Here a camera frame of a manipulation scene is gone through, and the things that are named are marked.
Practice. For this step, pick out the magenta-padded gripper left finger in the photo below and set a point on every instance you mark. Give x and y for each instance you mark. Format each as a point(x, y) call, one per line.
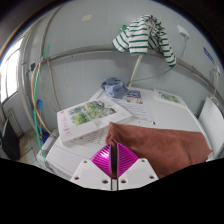
point(100, 160)

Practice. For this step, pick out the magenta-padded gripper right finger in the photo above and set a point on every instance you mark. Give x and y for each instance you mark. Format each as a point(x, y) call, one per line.
point(128, 161)

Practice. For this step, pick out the brown towel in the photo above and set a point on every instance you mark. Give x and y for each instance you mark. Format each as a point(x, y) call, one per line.
point(160, 146)

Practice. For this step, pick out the large white picture booklet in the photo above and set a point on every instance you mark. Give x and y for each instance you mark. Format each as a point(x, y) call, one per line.
point(86, 116)

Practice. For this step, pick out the printed paper leaflet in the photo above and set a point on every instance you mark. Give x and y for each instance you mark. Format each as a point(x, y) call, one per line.
point(136, 108)

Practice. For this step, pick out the white flat-top washing machine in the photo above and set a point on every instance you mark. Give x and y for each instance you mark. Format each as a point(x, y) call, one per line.
point(170, 115)

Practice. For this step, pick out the crumpled blue cloth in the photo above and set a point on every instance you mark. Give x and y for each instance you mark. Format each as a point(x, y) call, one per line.
point(115, 87)

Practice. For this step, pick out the small white picture booklet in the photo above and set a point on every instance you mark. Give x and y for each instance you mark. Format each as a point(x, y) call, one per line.
point(169, 97)

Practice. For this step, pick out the white vertical pipe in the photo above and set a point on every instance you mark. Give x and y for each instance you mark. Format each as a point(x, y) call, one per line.
point(135, 70)

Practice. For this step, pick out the white grey-lid washing machine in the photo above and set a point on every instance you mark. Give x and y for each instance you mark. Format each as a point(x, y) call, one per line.
point(213, 123)

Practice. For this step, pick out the window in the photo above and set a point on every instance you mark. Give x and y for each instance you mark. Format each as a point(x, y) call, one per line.
point(11, 73)

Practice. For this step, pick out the green white striped shirt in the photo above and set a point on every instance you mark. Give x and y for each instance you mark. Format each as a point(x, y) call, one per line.
point(138, 36)

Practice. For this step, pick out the grey horizontal wall pipe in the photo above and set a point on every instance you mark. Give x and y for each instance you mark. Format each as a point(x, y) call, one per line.
point(83, 50)

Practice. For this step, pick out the metal wall faucet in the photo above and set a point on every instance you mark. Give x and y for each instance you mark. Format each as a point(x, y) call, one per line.
point(216, 78)

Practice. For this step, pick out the blue wall sign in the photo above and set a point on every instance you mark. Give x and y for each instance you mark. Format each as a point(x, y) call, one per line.
point(209, 55)

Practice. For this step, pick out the white wall socket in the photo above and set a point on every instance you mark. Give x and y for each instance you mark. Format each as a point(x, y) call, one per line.
point(183, 31)

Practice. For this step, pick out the beige wall sticker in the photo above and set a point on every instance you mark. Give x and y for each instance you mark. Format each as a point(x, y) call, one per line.
point(86, 17)

